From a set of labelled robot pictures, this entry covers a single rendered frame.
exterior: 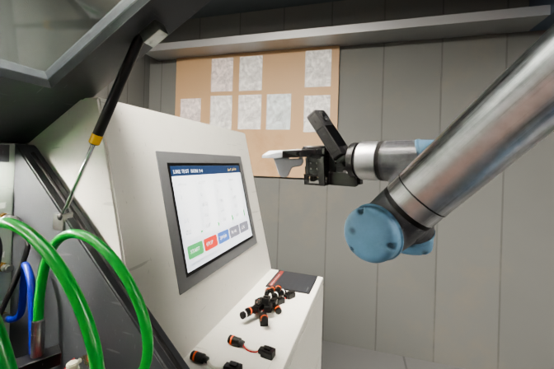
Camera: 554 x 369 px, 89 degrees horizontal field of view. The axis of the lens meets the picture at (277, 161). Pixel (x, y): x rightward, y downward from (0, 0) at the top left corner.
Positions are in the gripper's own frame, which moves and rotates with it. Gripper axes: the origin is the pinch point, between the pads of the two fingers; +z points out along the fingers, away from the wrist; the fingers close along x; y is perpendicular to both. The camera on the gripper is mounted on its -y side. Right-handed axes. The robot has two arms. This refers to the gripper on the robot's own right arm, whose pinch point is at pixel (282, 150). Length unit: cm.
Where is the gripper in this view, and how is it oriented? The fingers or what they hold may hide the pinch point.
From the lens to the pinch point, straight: 69.5
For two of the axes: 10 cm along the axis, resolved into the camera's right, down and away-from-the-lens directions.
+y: 0.6, 9.9, 1.0
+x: 6.6, -1.1, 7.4
